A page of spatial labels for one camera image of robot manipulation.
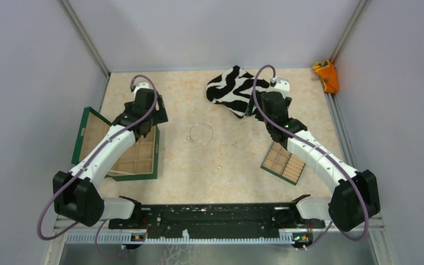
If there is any green jewelry box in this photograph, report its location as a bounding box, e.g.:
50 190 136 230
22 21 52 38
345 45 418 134
71 107 160 182

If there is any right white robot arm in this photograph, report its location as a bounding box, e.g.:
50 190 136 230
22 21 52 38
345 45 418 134
252 82 380 232

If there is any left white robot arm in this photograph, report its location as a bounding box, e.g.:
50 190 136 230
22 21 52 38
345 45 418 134
52 83 168 229

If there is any zebra pattern cloth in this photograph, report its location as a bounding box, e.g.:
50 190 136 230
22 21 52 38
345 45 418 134
206 65 258 119

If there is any orange cloth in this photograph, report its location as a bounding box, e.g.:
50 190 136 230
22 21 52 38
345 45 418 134
312 60 340 94

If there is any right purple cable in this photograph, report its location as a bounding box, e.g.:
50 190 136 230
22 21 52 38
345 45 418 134
252 65 370 242

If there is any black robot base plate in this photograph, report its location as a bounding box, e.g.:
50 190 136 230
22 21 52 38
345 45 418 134
108 202 326 240

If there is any white cable duct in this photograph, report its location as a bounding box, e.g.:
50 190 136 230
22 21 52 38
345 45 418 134
66 230 295 245

